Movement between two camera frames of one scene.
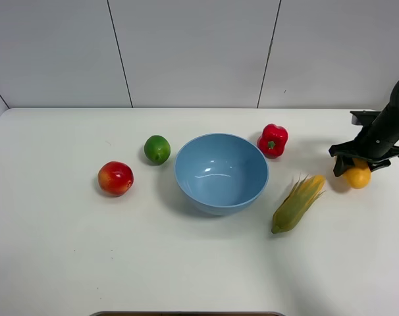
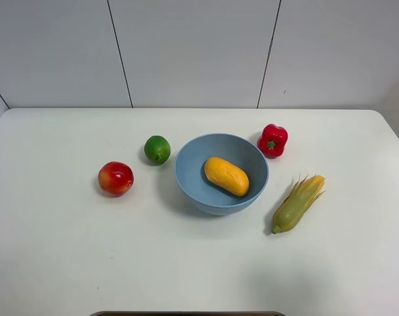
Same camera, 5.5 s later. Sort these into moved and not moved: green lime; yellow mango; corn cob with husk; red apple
Moved: yellow mango
Not moved: green lime; red apple; corn cob with husk
